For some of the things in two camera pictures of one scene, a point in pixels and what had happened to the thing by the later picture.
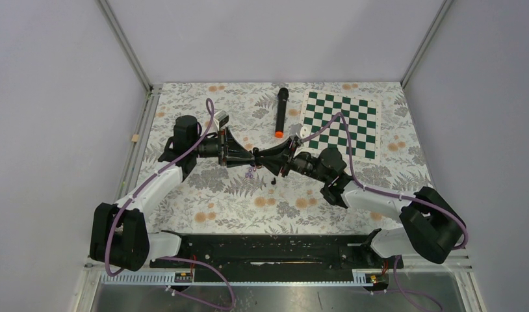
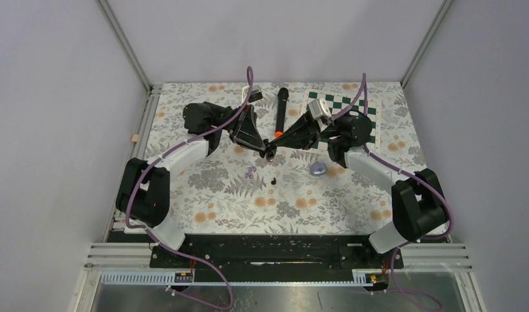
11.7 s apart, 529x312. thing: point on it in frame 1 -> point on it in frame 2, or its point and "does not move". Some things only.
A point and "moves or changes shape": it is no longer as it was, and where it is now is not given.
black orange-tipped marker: x=283 y=96 does not move
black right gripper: x=275 y=157 -> x=305 y=134
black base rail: x=277 y=252 does not move
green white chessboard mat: x=361 y=116 does not move
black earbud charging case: x=255 y=151 moves or changes shape
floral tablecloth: x=228 y=199 does not move
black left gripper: x=232 y=154 -> x=245 y=133
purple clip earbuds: x=250 y=169 does not move
